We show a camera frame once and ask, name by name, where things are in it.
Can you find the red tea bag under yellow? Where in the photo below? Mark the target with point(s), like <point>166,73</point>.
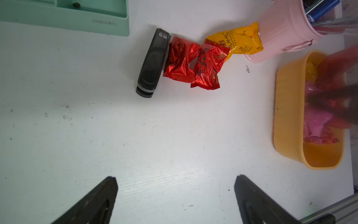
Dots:
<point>211,59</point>

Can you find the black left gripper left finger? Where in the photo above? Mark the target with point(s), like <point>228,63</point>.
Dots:
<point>94,208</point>

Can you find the yellow tea bag by cup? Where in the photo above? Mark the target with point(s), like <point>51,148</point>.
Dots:
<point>243,40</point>

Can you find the yellow plastic storage box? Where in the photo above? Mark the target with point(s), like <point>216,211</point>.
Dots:
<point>289,119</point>

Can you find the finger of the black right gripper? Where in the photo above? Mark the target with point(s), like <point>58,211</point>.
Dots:
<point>342,103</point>

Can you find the green desk file organizer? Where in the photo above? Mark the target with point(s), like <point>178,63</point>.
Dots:
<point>104,17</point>

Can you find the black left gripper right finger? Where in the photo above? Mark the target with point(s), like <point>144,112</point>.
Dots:
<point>256,207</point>

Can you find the pink tea bag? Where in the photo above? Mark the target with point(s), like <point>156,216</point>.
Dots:
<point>316,129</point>

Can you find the pens in cup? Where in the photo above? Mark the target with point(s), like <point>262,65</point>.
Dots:
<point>340,26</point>

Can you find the black stapler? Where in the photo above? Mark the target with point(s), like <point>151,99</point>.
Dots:
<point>153,64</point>

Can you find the red tea bag by stapler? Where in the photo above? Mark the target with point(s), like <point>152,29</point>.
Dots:
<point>181,53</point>

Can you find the pink pen cup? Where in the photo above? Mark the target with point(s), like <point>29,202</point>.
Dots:
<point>284,27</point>

